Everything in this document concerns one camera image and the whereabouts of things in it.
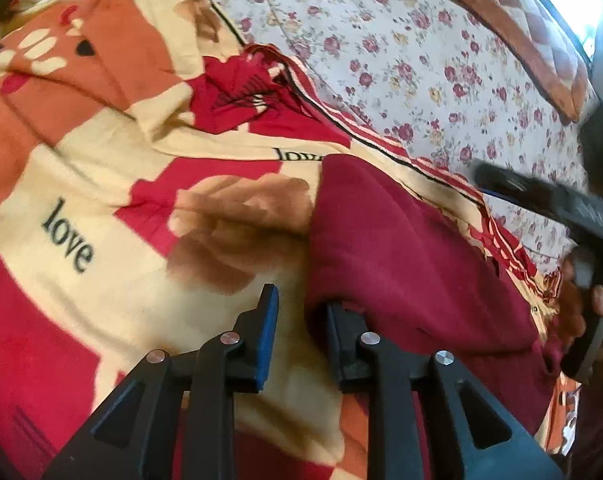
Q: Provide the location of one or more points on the person's right hand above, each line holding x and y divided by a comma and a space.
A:
574, 305

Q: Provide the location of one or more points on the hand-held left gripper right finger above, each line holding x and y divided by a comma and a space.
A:
347, 357

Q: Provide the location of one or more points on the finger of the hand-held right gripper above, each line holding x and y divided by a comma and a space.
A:
521, 182

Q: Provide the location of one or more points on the orange quilted checkered cushion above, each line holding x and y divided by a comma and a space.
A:
521, 25

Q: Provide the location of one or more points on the floral bedsheet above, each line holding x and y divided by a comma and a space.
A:
381, 35

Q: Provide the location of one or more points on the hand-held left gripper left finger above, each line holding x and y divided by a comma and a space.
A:
265, 340

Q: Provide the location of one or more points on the maroon garment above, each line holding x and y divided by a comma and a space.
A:
406, 260

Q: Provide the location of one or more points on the printed orange red cream blanket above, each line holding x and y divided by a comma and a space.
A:
106, 185

